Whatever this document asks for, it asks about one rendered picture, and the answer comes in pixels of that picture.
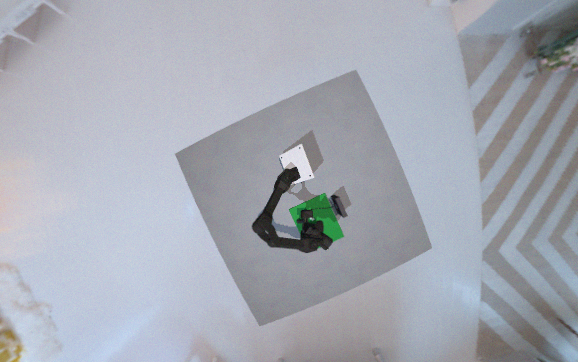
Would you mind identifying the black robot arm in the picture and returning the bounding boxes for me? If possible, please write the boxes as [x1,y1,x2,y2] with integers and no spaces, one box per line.
[252,167,333,253]

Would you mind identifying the black square panel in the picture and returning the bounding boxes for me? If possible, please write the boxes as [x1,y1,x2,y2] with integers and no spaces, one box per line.
[331,195,348,218]

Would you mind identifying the green circuit board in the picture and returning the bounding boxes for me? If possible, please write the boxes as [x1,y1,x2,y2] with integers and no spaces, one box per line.
[289,193,344,241]

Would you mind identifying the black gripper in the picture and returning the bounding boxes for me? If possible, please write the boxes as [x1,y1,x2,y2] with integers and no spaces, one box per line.
[300,210,316,240]

